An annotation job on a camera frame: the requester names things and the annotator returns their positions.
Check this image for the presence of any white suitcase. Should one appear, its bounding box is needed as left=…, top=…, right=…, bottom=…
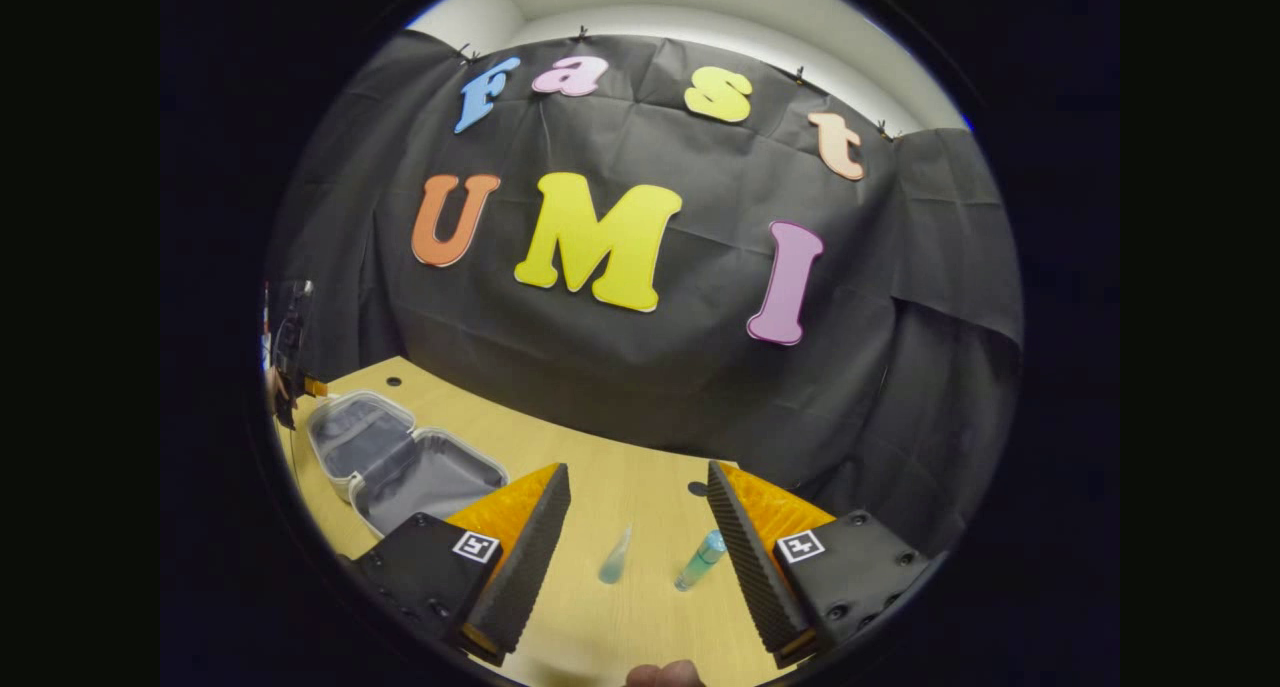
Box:
left=305, top=390, right=511, bottom=538

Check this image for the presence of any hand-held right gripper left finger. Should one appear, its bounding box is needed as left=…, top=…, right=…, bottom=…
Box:
left=340, top=462, right=572, bottom=666

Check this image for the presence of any clear skin care tube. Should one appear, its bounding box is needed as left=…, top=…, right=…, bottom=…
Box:
left=598, top=525, right=635, bottom=585

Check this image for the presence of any black backdrop cloth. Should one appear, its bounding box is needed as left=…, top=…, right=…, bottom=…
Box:
left=265, top=29, right=1024, bottom=558

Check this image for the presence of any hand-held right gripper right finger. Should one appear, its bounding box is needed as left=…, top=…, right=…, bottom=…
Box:
left=706, top=459, right=933, bottom=670

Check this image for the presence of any blue skin care bottle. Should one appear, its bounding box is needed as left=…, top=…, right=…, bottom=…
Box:
left=674, top=529, right=728, bottom=592

